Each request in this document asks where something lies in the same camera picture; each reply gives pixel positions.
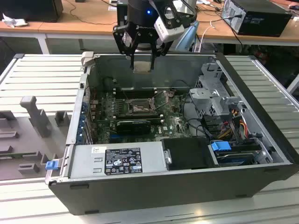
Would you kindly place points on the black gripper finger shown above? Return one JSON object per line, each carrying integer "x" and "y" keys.
{"x": 122, "y": 39}
{"x": 161, "y": 47}

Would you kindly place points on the square CPU chip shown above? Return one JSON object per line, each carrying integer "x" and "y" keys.
{"x": 142, "y": 67}

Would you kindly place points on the thin metal locking lever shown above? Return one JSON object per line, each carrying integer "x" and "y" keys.
{"x": 130, "y": 100}
{"x": 165, "y": 104}

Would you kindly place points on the RAM slot with white latch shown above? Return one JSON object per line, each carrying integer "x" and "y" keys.
{"x": 140, "y": 88}
{"x": 135, "y": 116}
{"x": 140, "y": 94}

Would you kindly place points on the CPU socket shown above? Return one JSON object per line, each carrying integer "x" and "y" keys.
{"x": 140, "y": 106}

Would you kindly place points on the small black box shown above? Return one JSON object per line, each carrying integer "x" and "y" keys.
{"x": 121, "y": 14}

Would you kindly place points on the pale blue teach pendant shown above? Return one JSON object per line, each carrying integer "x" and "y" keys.
{"x": 190, "y": 35}

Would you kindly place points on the wooden desk with computer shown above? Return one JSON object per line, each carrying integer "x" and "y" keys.
{"x": 217, "y": 32}

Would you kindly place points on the green motherboard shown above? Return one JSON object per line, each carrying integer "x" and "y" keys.
{"x": 172, "y": 121}

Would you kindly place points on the blue card retention clip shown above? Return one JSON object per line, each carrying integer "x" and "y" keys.
{"x": 82, "y": 122}
{"x": 80, "y": 137}
{"x": 85, "y": 106}

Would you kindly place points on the metal disk bay cage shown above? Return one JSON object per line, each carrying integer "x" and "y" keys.
{"x": 215, "y": 107}

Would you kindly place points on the black graphics card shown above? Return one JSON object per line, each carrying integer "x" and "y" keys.
{"x": 133, "y": 128}

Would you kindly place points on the black desktop computer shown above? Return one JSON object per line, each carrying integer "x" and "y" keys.
{"x": 264, "y": 21}

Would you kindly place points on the black plastic shroud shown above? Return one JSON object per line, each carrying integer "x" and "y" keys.
{"x": 189, "y": 151}

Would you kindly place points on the crumpled white paper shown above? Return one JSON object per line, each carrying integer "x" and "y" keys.
{"x": 14, "y": 21}

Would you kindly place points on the blue disk carrier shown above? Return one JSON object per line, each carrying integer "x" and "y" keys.
{"x": 220, "y": 147}

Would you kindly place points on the silver power supply unit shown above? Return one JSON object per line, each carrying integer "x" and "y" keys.
{"x": 86, "y": 161}

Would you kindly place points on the hard disk drive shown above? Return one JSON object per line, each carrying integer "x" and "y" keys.
{"x": 236, "y": 158}

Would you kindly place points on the grey parts rack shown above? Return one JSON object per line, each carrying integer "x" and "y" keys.
{"x": 23, "y": 130}

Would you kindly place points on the blue case latch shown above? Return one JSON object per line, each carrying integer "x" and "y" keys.
{"x": 51, "y": 165}

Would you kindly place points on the black open PC case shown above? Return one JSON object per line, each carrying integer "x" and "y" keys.
{"x": 163, "y": 196}

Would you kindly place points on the green RAM stick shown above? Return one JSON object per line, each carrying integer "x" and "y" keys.
{"x": 5, "y": 156}

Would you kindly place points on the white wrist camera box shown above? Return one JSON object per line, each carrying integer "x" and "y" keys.
{"x": 169, "y": 29}

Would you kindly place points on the black camera bracket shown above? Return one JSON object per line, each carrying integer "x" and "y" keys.
{"x": 180, "y": 9}

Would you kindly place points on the wooden desk with white frame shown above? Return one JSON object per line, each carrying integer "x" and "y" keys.
{"x": 70, "y": 25}

